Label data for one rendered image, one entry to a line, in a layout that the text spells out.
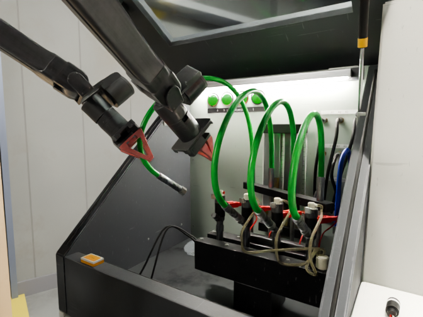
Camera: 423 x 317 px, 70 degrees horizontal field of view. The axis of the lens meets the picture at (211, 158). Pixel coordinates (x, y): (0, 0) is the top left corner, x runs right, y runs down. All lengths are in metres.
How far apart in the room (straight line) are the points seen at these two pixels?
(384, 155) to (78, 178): 2.33
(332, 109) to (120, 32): 0.67
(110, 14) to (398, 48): 0.57
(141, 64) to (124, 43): 0.05
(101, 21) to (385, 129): 0.56
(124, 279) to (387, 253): 0.54
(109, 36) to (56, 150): 2.18
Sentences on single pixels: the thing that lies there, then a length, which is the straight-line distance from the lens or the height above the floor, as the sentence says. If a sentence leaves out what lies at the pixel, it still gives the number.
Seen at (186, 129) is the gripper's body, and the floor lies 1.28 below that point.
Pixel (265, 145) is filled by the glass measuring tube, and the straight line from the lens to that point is 1.00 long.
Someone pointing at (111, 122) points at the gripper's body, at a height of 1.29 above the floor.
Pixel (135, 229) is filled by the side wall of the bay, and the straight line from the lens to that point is 1.03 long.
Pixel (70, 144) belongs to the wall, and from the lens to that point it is 2.64.
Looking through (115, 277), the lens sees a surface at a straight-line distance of 0.75.
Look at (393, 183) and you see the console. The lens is 0.69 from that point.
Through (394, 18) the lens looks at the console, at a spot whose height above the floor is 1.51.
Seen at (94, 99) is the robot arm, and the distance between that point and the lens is 0.77.
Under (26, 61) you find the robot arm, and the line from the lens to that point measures 0.79.
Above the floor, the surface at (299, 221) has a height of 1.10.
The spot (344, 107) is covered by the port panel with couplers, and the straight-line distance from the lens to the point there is 0.96.
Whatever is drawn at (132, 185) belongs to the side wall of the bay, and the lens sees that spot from 0.99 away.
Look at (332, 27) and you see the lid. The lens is 0.90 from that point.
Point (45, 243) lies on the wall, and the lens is 2.75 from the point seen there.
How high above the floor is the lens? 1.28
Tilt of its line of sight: 6 degrees down
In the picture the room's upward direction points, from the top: straight up
